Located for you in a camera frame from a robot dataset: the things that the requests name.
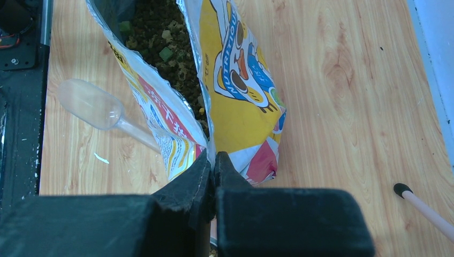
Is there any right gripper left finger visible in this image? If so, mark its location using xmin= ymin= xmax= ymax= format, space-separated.
xmin=1 ymin=151 xmax=211 ymax=256

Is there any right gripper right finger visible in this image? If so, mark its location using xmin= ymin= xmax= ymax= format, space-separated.
xmin=214 ymin=152 xmax=375 ymax=256

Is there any pet food bag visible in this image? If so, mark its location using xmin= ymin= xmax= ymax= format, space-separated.
xmin=87 ymin=1 xmax=286 ymax=185

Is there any clear plastic scoop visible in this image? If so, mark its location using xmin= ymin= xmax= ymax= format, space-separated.
xmin=57 ymin=79 xmax=160 ymax=153

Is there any pink music stand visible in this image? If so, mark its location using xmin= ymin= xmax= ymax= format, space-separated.
xmin=393 ymin=183 xmax=453 ymax=243

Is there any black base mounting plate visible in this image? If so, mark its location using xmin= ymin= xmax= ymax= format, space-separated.
xmin=1 ymin=1 xmax=53 ymax=214

